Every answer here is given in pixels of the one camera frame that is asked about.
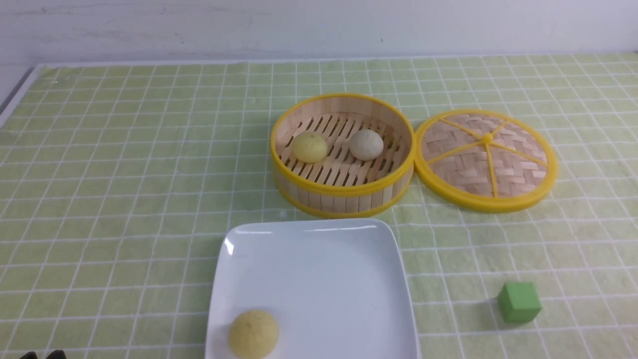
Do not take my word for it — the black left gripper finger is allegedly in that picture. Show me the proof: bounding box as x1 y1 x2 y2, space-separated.
20 352 38 359
46 350 67 359

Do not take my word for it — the yellow steamed bun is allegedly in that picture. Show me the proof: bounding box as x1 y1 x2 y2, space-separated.
292 132 328 164
228 310 280 359

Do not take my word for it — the grey-white steamed bun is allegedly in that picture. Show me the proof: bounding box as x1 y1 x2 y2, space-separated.
349 129 384 161

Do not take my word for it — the yellow steamed bun on plate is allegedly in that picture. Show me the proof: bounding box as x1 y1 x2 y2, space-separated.
228 310 280 359

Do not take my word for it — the white square plate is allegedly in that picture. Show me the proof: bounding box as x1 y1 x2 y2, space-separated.
204 218 421 359

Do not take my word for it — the green checkered tablecloth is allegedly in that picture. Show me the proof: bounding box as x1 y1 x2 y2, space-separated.
0 54 638 359

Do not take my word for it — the yellow rimmed bamboo steamer basket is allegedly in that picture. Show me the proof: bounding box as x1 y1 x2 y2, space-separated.
270 93 416 218

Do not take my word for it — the green cube block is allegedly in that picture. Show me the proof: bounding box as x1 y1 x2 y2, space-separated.
497 282 542 323

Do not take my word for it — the yellow rimmed woven steamer lid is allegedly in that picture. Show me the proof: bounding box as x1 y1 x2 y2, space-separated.
414 109 558 213

